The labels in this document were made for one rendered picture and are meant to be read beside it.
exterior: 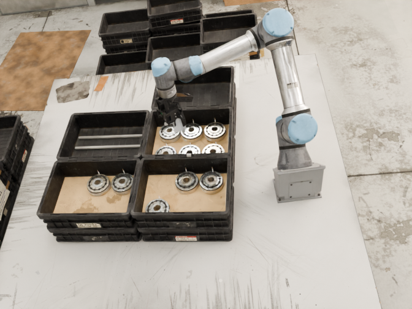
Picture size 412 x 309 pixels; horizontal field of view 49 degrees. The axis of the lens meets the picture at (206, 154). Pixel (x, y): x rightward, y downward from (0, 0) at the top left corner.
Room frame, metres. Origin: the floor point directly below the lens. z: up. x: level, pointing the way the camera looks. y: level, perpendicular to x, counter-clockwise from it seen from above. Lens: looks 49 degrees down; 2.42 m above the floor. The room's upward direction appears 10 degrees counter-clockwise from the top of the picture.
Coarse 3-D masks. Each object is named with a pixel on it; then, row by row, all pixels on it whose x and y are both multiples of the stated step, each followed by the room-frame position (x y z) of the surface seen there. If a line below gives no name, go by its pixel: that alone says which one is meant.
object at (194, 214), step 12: (180, 156) 1.29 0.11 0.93; (192, 156) 1.28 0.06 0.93; (204, 156) 1.27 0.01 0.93; (216, 156) 1.26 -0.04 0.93; (228, 156) 1.24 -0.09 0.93; (228, 168) 1.19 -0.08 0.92; (228, 180) 1.12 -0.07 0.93; (228, 192) 1.06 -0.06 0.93; (132, 204) 1.09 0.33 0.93; (228, 204) 1.00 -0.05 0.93; (132, 216) 1.04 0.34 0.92; (144, 216) 1.03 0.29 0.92; (156, 216) 1.02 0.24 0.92; (168, 216) 1.01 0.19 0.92; (180, 216) 1.00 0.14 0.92; (192, 216) 0.99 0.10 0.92; (204, 216) 0.98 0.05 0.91; (216, 216) 0.97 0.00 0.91
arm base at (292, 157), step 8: (304, 144) 1.23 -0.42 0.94; (280, 152) 1.23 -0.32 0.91; (288, 152) 1.20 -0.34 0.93; (296, 152) 1.19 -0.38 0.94; (304, 152) 1.20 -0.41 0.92; (280, 160) 1.20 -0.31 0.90; (288, 160) 1.17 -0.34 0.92; (296, 160) 1.16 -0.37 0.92; (304, 160) 1.16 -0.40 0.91; (280, 168) 1.17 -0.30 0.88; (288, 168) 1.15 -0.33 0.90; (296, 168) 1.14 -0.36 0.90
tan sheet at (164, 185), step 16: (160, 176) 1.29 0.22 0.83; (176, 176) 1.27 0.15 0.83; (224, 176) 1.22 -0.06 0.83; (160, 192) 1.20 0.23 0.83; (176, 192) 1.18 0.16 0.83; (224, 192) 1.14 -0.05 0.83; (144, 208) 1.13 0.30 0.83; (176, 208) 1.10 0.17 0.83; (192, 208) 1.08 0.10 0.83; (208, 208) 1.07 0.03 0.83; (224, 208) 1.05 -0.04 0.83
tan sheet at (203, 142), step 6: (204, 126) 1.54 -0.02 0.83; (228, 126) 1.51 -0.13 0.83; (156, 132) 1.56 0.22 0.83; (228, 132) 1.47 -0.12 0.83; (156, 138) 1.52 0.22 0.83; (180, 138) 1.50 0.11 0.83; (204, 138) 1.47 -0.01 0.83; (156, 144) 1.48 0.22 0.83; (162, 144) 1.48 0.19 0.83; (168, 144) 1.47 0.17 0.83; (174, 144) 1.46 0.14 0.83; (180, 144) 1.46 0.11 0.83; (186, 144) 1.45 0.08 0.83; (192, 144) 1.44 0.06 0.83; (198, 144) 1.44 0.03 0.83; (204, 144) 1.43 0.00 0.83; (222, 144) 1.41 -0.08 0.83; (156, 150) 1.45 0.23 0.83
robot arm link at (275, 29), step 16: (272, 16) 1.49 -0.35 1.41; (288, 16) 1.49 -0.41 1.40; (272, 32) 1.45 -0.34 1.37; (288, 32) 1.44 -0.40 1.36; (272, 48) 1.44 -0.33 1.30; (288, 48) 1.42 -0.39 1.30; (288, 64) 1.37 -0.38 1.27; (288, 80) 1.33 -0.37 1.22; (288, 96) 1.28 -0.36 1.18; (288, 112) 1.24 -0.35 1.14; (304, 112) 1.22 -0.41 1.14; (288, 128) 1.19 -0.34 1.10; (304, 128) 1.17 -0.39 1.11
